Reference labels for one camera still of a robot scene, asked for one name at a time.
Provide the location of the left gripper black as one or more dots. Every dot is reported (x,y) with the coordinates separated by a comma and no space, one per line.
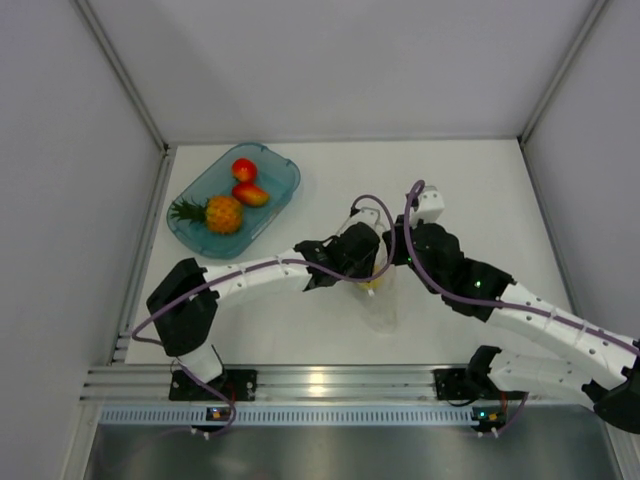
(366,271)

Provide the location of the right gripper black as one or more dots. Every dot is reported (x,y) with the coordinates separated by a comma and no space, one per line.
(400,237)

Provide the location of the fake yellow lemon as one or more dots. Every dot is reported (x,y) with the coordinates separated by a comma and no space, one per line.
(372,287)

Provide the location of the clear zip top bag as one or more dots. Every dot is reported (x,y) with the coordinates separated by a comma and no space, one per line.
(379,311)

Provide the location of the fake red yellow mango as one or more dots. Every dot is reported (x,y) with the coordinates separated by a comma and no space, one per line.
(250,194)

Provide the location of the fake pineapple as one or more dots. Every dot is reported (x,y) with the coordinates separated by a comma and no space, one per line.
(219,214)

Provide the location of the fake red apple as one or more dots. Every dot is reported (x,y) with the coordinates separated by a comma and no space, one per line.
(244,170)

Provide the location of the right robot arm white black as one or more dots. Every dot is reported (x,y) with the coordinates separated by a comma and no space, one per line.
(593,367)

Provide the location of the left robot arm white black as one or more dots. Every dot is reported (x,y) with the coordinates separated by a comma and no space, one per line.
(184,305)

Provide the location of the teal plastic bin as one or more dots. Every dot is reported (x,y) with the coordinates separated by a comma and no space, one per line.
(278,176)

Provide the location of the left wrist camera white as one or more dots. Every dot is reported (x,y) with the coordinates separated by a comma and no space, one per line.
(366,215)

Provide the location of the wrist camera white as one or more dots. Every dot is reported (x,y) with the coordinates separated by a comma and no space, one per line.
(425,206)
(366,215)

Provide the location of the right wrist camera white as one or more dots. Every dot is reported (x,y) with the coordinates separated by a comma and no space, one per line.
(425,206)

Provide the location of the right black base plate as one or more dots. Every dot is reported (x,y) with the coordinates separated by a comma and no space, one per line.
(456,384)

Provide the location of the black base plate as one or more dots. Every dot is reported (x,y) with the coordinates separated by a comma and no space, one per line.
(456,384)
(234,384)

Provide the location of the right aluminium frame post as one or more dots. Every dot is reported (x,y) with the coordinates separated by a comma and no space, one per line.
(588,25)

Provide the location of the aluminium frame post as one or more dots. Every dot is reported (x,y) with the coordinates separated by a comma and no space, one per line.
(99,34)
(588,25)

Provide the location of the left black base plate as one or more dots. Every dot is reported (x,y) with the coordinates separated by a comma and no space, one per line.
(234,384)

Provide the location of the aluminium mounting rail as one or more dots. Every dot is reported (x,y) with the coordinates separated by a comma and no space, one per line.
(275,383)

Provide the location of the white slotted cable duct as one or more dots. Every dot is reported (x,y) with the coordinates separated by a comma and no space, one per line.
(282,415)

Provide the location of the left aluminium frame post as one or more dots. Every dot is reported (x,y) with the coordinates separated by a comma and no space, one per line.
(99,34)

